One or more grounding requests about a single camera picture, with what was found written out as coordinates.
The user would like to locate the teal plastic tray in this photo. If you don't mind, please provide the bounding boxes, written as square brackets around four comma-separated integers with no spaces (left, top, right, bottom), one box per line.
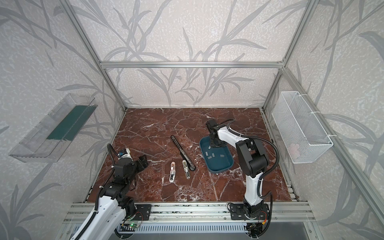
[200,137,234,174]

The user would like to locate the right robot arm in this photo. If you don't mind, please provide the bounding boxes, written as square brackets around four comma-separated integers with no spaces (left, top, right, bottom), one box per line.
[206,119,274,216]

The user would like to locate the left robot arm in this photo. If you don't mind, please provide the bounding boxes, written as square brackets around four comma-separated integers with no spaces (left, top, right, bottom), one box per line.
[72,154,148,240]

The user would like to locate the pink object in basket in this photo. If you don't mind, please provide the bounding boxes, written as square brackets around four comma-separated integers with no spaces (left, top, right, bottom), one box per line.
[288,144,301,160]

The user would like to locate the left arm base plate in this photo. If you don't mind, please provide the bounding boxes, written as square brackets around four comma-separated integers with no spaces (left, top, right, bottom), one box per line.
[127,204,152,222]

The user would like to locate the clear plastic wall bin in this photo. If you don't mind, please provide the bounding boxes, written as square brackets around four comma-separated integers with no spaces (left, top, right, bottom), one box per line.
[9,94,98,163]

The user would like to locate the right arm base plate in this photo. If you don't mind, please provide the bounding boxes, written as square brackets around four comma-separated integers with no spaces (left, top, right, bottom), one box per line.
[227,202,270,221]

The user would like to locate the white wire mesh basket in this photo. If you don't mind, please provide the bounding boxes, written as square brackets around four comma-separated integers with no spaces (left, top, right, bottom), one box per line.
[272,91,334,164]

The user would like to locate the aluminium mounting rail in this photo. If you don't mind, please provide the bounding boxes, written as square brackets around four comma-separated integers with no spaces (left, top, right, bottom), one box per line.
[63,202,316,224]

